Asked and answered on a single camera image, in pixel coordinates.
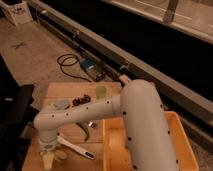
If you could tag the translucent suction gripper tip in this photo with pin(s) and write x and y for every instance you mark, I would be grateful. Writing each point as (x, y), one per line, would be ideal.
(47, 158)

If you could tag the yellow toy banana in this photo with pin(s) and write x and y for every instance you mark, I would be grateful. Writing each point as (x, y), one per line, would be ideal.
(59, 155)

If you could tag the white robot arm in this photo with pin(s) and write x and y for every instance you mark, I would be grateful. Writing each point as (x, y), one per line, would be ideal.
(139, 104)

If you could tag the green toy chili pepper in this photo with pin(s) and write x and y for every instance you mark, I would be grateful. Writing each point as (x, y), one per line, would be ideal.
(85, 129)

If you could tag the black chair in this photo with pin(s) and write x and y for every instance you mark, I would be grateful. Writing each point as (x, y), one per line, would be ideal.
(16, 111)

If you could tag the grey triangular cloth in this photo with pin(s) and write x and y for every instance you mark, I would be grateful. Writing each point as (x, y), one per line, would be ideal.
(60, 105)

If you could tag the small metal peeler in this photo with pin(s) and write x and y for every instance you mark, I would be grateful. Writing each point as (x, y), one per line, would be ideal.
(92, 124)

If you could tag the wooden cutting board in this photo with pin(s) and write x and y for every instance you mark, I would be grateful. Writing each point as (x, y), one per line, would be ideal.
(74, 162)

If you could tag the yellow plastic bin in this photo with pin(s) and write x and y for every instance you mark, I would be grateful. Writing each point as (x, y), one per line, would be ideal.
(116, 156)

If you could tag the dark toy grape bunch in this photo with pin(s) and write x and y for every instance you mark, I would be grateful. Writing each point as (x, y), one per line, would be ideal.
(81, 100)

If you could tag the blue electronic box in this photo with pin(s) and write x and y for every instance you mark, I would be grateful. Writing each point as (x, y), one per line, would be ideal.
(86, 64)

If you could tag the white storage box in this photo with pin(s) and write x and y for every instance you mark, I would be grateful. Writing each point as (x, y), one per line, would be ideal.
(17, 13)

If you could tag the beige box on rail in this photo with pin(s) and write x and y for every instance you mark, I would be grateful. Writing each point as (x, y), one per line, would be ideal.
(124, 79)

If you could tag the grey metal rail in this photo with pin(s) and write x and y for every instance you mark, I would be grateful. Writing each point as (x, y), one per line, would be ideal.
(177, 58)

